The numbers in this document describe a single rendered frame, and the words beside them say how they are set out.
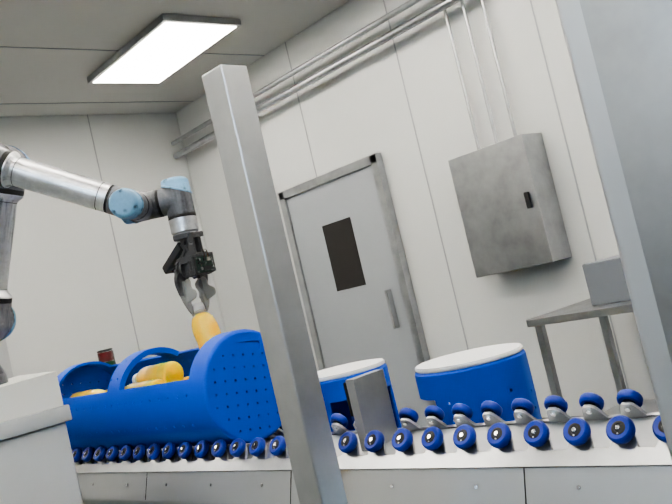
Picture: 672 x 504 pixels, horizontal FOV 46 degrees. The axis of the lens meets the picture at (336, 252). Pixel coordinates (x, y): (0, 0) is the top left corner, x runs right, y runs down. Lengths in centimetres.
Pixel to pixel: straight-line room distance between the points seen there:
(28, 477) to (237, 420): 52
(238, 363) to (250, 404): 11
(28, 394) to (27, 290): 514
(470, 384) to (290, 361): 67
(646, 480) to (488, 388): 70
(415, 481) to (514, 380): 50
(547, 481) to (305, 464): 40
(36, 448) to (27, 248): 526
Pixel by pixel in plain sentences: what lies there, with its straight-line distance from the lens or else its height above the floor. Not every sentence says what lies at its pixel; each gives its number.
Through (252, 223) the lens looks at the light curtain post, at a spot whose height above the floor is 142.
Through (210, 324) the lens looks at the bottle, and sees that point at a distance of 214.
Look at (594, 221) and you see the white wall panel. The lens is 507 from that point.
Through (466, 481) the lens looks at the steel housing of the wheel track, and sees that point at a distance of 150.
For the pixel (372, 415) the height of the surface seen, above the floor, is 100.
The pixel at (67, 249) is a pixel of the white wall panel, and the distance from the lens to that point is 743.
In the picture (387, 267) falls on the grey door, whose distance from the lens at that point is 611.
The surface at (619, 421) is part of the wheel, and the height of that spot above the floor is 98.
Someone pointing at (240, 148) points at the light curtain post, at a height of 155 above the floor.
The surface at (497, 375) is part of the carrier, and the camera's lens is 195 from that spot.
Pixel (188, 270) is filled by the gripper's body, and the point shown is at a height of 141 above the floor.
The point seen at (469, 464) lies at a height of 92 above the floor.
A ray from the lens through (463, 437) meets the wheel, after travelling 149.
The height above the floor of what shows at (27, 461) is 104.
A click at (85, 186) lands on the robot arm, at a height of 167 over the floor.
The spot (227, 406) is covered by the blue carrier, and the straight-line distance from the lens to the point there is 201.
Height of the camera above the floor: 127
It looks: 3 degrees up
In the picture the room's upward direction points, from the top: 13 degrees counter-clockwise
